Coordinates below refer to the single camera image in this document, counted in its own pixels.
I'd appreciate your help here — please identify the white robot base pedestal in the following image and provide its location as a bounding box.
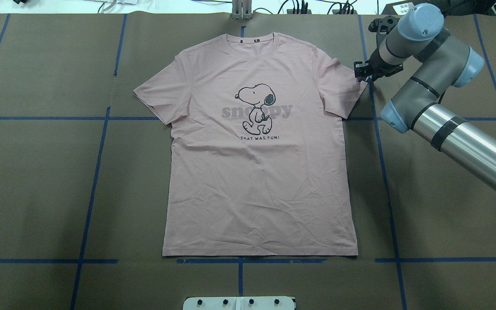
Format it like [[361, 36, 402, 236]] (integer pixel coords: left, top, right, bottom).
[[183, 296, 297, 310]]

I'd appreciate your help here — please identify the aluminium frame post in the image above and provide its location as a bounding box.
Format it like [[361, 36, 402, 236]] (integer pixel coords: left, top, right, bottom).
[[231, 0, 253, 20]]

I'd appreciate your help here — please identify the pink Snoopy t-shirt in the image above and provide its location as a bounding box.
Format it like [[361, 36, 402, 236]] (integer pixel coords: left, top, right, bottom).
[[133, 33, 367, 257]]

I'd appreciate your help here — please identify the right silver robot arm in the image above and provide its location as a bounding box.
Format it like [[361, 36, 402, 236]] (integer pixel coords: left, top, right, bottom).
[[354, 3, 496, 190]]

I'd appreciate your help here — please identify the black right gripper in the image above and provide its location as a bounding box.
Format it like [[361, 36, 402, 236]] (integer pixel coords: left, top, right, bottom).
[[354, 56, 403, 82]]

